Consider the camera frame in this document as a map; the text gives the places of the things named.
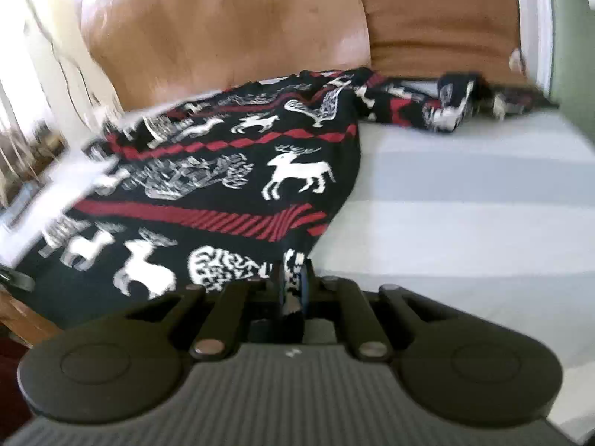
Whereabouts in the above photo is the black patterned knit sweater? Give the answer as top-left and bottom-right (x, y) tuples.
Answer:
(19, 67), (559, 330)

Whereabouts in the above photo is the white door frame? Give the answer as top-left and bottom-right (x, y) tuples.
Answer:
(511, 0), (561, 100)

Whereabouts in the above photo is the brown padded mat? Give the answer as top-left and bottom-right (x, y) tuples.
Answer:
(354, 0), (524, 82)

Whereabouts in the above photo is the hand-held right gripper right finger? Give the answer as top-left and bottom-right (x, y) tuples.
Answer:
(297, 258), (450, 363)

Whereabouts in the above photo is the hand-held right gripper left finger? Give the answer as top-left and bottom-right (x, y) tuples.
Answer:
(125, 262), (291, 363)

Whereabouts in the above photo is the wood-grain vinyl sheet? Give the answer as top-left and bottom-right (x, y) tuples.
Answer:
(74, 0), (373, 107)

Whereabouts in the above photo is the grey striped bed sheet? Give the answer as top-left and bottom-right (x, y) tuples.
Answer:
(304, 79), (595, 446)

